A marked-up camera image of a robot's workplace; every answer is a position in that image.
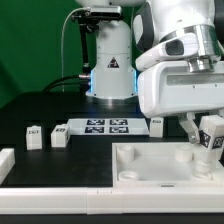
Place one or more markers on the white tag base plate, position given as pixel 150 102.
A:
pixel 108 126

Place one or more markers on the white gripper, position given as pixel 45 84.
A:
pixel 168 88

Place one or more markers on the white square tabletop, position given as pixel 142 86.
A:
pixel 144 165

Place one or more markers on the black camera on stand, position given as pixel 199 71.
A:
pixel 88 19

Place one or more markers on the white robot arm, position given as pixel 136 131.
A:
pixel 164 52

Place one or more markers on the white U-shaped fence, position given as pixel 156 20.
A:
pixel 110 200

